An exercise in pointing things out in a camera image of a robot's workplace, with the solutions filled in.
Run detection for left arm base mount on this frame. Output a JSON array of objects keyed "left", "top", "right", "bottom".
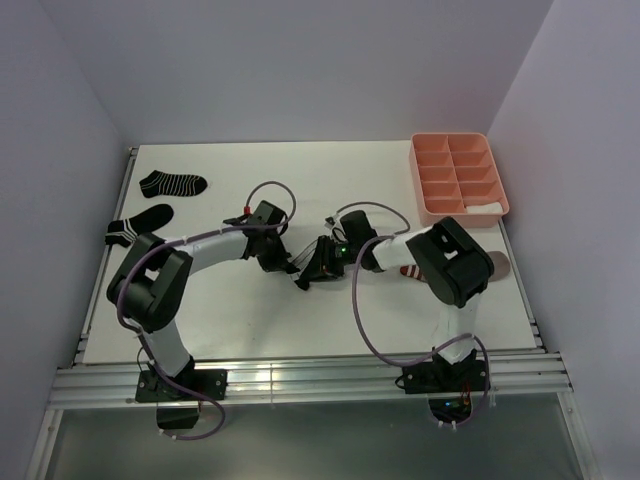
[{"left": 135, "top": 369, "right": 228, "bottom": 403}]

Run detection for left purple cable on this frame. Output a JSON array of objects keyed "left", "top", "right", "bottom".
[{"left": 116, "top": 180, "right": 300, "bottom": 441}]

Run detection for taupe sock red cuff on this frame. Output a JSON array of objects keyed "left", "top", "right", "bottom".
[{"left": 400, "top": 251, "right": 511, "bottom": 283}]

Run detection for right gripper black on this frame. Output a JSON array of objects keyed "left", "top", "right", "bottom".
[{"left": 301, "top": 234, "right": 361, "bottom": 281}]

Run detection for black sock white cuff stripes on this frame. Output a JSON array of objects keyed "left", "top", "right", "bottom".
[{"left": 104, "top": 204, "right": 174, "bottom": 248}]

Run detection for pink divided organizer tray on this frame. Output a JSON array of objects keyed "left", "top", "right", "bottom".
[{"left": 409, "top": 132, "right": 510, "bottom": 228}]

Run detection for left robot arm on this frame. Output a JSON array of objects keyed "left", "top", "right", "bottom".
[{"left": 107, "top": 201, "right": 298, "bottom": 399}]

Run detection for black sock thin white stripes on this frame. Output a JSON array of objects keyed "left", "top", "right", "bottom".
[{"left": 139, "top": 170, "right": 208, "bottom": 198}]

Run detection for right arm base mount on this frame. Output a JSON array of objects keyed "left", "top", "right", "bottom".
[{"left": 395, "top": 357, "right": 487, "bottom": 394}]

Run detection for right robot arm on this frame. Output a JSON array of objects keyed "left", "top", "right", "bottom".
[{"left": 296, "top": 210, "right": 495, "bottom": 390}]

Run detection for white sock black toe heel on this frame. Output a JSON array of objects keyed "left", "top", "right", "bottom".
[{"left": 291, "top": 240, "right": 324, "bottom": 291}]

